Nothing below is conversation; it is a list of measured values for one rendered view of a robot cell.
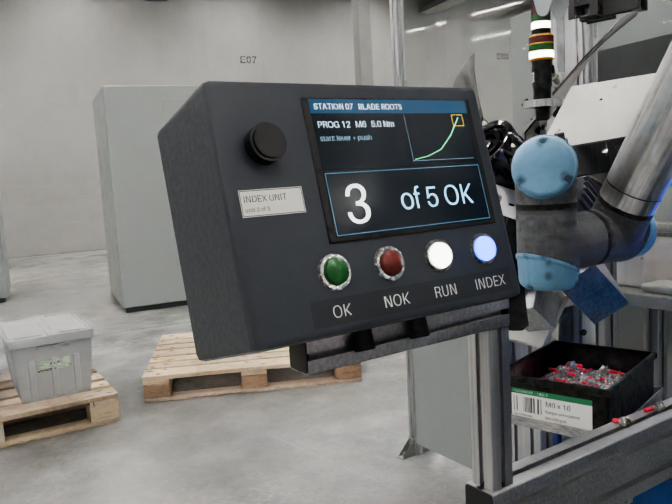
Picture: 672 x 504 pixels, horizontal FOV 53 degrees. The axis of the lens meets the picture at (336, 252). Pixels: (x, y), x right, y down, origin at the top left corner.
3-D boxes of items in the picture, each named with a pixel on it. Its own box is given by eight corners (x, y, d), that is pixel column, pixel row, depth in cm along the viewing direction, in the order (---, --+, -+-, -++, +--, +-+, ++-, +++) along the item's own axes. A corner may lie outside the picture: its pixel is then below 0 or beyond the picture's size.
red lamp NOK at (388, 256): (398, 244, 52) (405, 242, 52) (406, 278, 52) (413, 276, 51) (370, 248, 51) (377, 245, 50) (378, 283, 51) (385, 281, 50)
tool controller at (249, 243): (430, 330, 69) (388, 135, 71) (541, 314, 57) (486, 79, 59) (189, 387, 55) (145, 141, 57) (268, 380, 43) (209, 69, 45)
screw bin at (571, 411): (553, 378, 117) (553, 339, 117) (657, 395, 107) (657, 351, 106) (495, 418, 101) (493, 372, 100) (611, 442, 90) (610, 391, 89)
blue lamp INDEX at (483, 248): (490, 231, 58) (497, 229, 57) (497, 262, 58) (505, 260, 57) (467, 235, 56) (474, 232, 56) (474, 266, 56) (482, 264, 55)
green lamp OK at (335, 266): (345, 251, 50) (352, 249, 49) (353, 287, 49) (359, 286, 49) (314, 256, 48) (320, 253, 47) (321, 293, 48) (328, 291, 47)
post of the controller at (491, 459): (492, 474, 72) (486, 291, 70) (513, 484, 70) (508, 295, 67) (471, 482, 70) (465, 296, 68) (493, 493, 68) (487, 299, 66)
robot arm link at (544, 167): (509, 206, 82) (508, 135, 81) (517, 201, 93) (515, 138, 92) (578, 204, 80) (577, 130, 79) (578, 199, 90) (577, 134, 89)
